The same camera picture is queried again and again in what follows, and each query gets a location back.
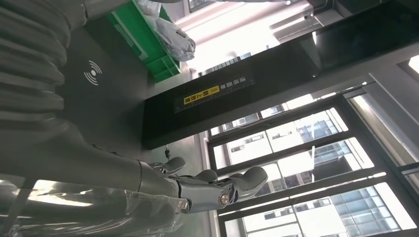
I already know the black inbound scanner machine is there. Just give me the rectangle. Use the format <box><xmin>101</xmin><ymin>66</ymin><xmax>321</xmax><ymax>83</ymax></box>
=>
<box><xmin>54</xmin><ymin>0</ymin><xmax>419</xmax><ymax>161</ymax></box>

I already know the green plastic crate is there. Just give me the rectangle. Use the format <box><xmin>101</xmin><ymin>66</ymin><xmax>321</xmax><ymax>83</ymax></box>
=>
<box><xmin>105</xmin><ymin>0</ymin><xmax>182</xmax><ymax>83</ymax></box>

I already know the black window frame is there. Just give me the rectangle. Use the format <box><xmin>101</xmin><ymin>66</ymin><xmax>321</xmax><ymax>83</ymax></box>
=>
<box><xmin>206</xmin><ymin>88</ymin><xmax>419</xmax><ymax>237</ymax></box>

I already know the black and yellow label sticker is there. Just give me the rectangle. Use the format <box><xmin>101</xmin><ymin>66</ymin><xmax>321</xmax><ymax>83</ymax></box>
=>
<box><xmin>173</xmin><ymin>77</ymin><xmax>256</xmax><ymax>114</ymax></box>

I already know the tall grey package with QR codes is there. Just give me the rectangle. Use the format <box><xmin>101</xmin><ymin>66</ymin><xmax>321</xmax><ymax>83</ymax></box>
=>
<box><xmin>155</xmin><ymin>17</ymin><xmax>196</xmax><ymax>63</ymax></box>

